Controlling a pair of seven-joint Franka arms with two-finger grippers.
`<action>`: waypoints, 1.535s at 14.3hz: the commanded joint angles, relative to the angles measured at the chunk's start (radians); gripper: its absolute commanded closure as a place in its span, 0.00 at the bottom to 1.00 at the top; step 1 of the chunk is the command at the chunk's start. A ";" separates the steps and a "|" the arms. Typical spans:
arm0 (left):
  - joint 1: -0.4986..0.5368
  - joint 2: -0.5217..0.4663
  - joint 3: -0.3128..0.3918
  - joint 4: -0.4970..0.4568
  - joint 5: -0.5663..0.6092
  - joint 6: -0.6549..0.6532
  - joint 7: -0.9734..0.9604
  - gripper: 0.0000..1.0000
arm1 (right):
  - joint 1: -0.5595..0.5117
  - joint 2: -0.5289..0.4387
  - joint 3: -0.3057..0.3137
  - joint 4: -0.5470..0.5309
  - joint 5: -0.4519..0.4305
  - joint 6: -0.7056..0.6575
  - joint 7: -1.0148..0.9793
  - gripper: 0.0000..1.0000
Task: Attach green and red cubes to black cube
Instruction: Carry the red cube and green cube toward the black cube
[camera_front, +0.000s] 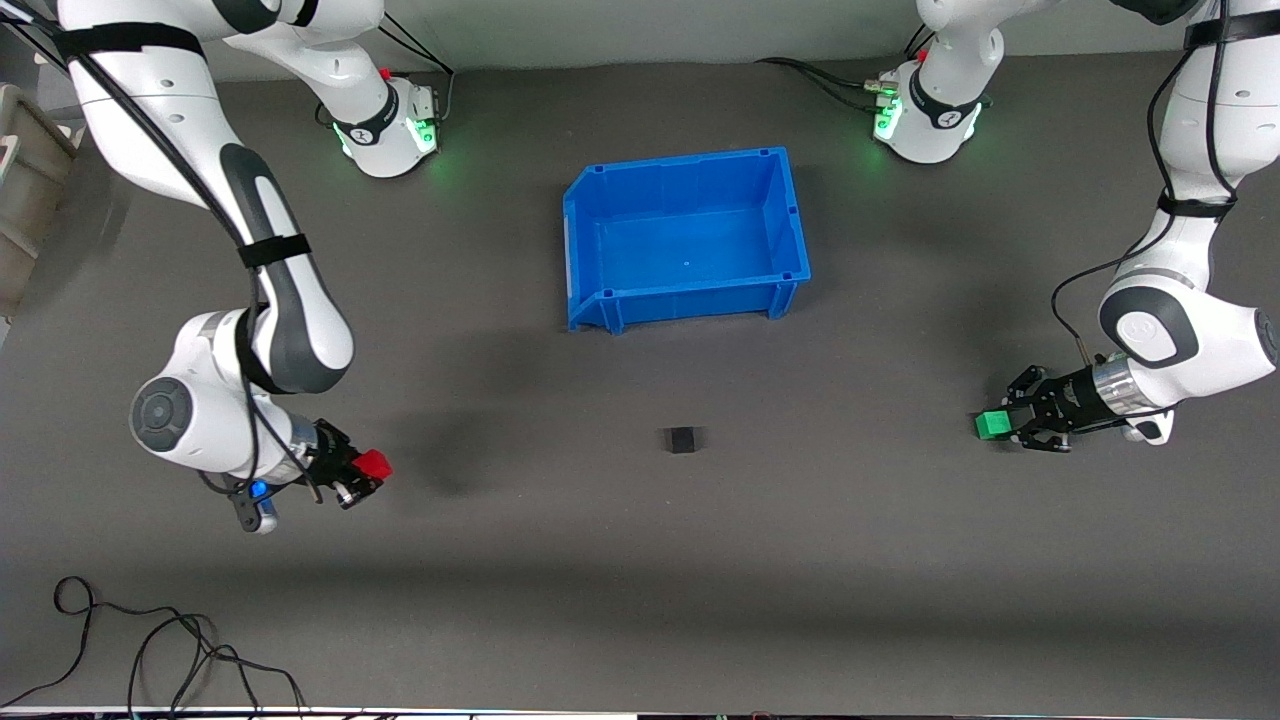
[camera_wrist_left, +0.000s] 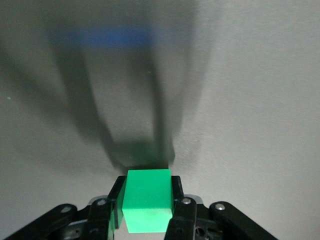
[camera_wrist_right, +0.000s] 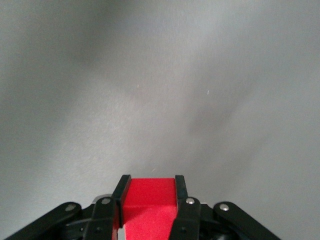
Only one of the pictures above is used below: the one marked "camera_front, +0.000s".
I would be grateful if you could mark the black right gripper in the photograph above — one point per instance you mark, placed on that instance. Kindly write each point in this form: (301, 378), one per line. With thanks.
(332, 455)

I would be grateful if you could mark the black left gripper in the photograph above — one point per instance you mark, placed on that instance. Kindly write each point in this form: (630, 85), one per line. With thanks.
(1062, 397)

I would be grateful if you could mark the small red cube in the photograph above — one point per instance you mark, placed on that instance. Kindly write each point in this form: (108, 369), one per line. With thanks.
(375, 464)

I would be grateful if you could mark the small green cube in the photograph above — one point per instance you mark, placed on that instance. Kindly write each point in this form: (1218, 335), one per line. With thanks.
(990, 425)

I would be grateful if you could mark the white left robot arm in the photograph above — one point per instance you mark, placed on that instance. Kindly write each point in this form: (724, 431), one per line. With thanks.
(1190, 330)

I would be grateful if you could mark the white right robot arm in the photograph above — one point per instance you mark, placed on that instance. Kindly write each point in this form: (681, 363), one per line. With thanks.
(280, 300)

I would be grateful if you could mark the small black cube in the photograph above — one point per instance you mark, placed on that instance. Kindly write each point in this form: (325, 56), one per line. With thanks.
(682, 440)

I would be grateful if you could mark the blue plastic storage bin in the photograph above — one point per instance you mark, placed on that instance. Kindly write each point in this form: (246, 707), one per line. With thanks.
(690, 250)

